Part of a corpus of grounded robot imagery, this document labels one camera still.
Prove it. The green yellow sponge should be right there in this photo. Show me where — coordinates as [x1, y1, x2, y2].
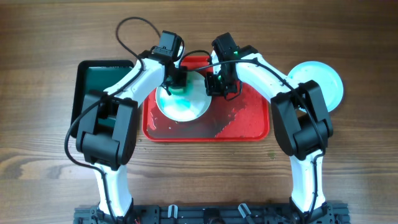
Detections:
[169, 88, 186, 96]

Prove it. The white plate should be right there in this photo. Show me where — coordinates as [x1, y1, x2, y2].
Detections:
[155, 72, 211, 122]

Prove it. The light blue plate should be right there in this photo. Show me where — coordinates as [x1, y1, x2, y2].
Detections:
[288, 61, 344, 112]

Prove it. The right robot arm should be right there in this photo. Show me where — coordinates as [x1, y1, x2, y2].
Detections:
[205, 33, 333, 220]

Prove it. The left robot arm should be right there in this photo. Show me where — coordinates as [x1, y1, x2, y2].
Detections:
[68, 31, 183, 223]

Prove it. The red plastic tray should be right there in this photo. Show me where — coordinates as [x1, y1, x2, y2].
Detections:
[142, 55, 271, 143]

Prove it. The black water tray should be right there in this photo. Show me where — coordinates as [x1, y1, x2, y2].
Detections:
[71, 60, 134, 123]

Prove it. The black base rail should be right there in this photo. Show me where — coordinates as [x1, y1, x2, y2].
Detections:
[73, 202, 351, 224]

